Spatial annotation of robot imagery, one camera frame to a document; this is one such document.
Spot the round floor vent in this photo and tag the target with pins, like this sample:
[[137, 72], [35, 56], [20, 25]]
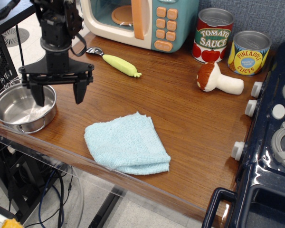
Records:
[[11, 36]]

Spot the light blue folded towel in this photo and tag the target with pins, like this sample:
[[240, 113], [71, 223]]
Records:
[[128, 144]]

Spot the black side desk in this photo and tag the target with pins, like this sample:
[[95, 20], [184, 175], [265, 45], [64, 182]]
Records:
[[23, 10]]

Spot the yellow object at floor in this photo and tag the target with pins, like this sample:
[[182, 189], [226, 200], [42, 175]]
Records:
[[11, 223]]

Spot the toy microwave teal and cream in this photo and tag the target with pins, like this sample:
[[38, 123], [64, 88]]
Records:
[[160, 25]]

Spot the dark blue toy stove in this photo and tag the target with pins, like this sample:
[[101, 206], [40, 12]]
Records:
[[259, 198]]

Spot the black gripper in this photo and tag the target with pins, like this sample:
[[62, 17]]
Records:
[[57, 68]]

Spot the stainless steel pot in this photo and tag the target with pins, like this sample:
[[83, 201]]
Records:
[[19, 111]]

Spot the plush mushroom toy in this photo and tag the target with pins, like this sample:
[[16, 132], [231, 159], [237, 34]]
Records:
[[210, 77]]

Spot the pineapple slices can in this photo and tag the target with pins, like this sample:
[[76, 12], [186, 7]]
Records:
[[248, 53]]

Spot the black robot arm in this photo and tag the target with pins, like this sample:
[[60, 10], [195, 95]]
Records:
[[60, 23]]

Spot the tomato sauce can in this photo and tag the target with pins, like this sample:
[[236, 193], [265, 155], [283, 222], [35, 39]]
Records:
[[212, 34]]

